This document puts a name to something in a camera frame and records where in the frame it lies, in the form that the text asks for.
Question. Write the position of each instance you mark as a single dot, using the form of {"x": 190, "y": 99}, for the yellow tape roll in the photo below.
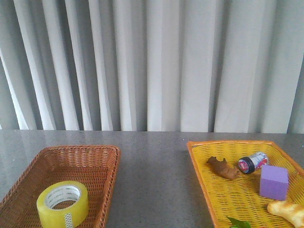
{"x": 63, "y": 205}

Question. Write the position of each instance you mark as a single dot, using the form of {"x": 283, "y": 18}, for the brown woven basket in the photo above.
{"x": 95, "y": 166}

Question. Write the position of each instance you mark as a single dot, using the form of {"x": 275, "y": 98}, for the brown ginger root toy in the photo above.
{"x": 222, "y": 169}

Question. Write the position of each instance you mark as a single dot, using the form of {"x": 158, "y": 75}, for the white pleated curtain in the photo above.
{"x": 218, "y": 66}

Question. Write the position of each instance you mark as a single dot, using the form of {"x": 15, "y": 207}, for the small black-lidded jar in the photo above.
{"x": 249, "y": 164}

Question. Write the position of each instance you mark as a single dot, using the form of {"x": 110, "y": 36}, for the yellow woven basket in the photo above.
{"x": 239, "y": 198}

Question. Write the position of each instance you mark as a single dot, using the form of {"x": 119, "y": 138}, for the orange toy carrot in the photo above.
{"x": 238, "y": 223}

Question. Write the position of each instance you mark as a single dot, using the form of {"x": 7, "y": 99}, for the purple foam cube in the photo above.
{"x": 274, "y": 182}

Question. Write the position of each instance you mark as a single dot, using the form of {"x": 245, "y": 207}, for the toy croissant bread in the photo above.
{"x": 293, "y": 213}

